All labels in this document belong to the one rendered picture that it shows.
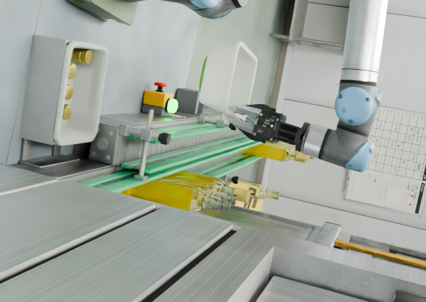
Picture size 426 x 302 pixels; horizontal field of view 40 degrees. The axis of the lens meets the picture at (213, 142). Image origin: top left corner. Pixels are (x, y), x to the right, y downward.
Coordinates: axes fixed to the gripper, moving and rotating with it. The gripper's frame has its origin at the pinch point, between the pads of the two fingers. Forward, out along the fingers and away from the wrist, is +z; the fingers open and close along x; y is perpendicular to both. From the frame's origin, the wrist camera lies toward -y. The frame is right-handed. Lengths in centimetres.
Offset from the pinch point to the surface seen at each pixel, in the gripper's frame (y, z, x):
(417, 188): -589, -84, 18
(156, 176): 3.9, 11.9, 20.6
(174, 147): -27.5, 20.8, 15.4
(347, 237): -61, -35, 27
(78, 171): 26.0, 21.2, 22.2
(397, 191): -589, -65, 29
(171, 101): -27.9, 26.2, 2.5
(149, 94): -26.0, 32.9, 2.3
